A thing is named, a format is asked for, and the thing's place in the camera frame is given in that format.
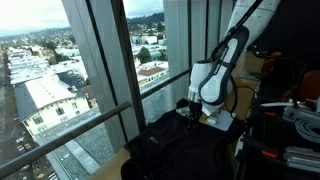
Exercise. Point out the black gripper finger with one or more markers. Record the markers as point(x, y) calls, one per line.
point(196, 125)
point(189, 124)

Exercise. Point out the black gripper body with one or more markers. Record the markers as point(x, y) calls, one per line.
point(195, 110)

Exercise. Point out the black zip jumper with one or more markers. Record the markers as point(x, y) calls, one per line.
point(168, 150)

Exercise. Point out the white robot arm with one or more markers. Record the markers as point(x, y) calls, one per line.
point(211, 79)

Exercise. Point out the red black clamp upper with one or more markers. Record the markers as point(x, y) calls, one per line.
point(265, 150)

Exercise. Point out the orange chair right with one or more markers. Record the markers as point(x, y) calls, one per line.
point(310, 86)

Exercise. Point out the window handrail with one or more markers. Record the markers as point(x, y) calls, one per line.
point(16, 164)

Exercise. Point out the aluminium rail upper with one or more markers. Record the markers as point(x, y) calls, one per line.
point(301, 158)

